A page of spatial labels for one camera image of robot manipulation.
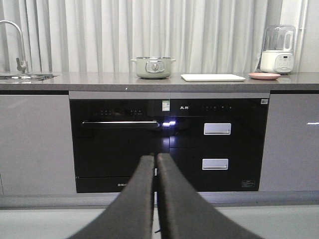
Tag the white blender appliance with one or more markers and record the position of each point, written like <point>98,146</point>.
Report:
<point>278,49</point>

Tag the black built-in dishwasher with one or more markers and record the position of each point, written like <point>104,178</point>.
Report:
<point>111,134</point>

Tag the cream bear serving tray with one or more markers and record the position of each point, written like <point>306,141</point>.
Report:
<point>212,78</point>

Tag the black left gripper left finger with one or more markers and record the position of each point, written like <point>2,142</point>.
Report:
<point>130,216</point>

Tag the steel kitchen sink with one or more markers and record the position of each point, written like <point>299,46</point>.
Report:
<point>26,77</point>

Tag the white pleated curtain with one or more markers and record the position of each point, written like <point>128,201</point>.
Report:
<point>203,36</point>

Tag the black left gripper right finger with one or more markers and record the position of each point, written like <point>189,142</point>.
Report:
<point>184,214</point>

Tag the black drawer sterilizer cabinet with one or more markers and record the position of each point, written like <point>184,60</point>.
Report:
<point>218,144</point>

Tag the pink round plate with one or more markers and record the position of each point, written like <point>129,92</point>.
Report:
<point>263,76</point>

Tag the grey left cabinet door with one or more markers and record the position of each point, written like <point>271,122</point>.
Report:
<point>36,154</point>

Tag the grey right cabinet door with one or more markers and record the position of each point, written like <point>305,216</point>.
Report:
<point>291,150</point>

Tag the grey cabinet door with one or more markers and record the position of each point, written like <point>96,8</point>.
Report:
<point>36,154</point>
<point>291,150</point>

